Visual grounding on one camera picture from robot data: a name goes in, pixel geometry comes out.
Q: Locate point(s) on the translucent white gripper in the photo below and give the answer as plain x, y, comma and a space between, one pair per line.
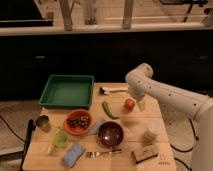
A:
141, 104

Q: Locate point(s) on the red apple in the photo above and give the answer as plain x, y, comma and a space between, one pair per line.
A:
129, 104

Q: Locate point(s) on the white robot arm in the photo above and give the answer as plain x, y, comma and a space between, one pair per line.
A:
197, 106

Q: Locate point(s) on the purple bowl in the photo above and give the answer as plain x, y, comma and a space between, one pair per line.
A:
110, 134

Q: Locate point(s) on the orange bowl with grapes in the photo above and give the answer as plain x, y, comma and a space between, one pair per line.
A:
78, 122

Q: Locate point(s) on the white paper cup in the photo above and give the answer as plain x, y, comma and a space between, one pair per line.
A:
151, 133

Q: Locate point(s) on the green chili pepper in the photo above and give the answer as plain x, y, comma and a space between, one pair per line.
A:
107, 110

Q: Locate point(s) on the silver fork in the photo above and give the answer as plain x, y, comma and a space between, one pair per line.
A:
96, 153

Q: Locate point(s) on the blue sponge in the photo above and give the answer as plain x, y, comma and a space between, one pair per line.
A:
73, 154

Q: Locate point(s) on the green plastic tray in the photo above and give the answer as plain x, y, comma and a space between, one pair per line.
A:
68, 92

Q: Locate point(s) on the green measuring cup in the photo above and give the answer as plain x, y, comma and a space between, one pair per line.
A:
58, 140

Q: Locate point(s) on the small metal cup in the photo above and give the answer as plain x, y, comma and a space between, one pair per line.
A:
43, 123

